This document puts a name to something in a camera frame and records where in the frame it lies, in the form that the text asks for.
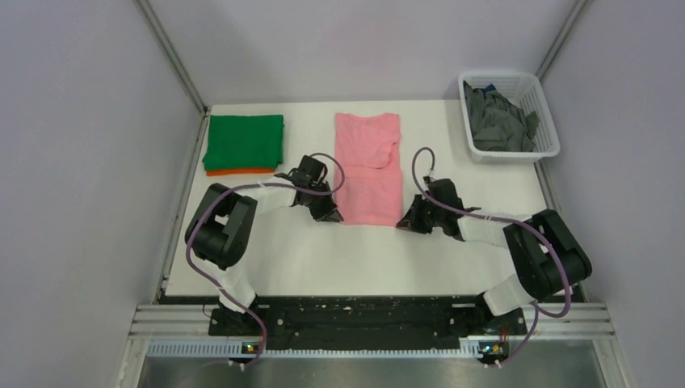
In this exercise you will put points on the grey t shirt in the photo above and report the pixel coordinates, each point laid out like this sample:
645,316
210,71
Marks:
497,125

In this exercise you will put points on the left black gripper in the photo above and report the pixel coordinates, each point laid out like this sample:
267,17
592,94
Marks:
328,212

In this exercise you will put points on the white slotted cable duct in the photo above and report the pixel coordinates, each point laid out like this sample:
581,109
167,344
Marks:
241,349

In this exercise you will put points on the folded orange t shirt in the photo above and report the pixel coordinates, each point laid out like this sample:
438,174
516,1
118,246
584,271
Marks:
241,171

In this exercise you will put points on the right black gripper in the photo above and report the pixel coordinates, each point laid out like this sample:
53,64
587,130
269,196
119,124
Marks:
411,221

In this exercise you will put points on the blue garment in basket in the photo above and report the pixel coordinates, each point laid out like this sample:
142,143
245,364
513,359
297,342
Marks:
489,89

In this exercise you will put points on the folded green t shirt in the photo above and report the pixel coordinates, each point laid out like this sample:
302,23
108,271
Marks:
244,141

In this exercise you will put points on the white plastic basket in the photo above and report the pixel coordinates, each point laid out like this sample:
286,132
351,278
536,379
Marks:
525,91

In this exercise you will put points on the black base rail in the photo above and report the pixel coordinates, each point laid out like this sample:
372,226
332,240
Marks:
366,323

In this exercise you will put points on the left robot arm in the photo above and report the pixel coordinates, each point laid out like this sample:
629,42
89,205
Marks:
218,235

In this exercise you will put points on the pink t shirt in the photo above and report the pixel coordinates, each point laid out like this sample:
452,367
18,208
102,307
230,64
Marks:
368,150

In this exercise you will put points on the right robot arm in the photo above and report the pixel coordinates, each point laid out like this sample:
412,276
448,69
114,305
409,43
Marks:
546,256

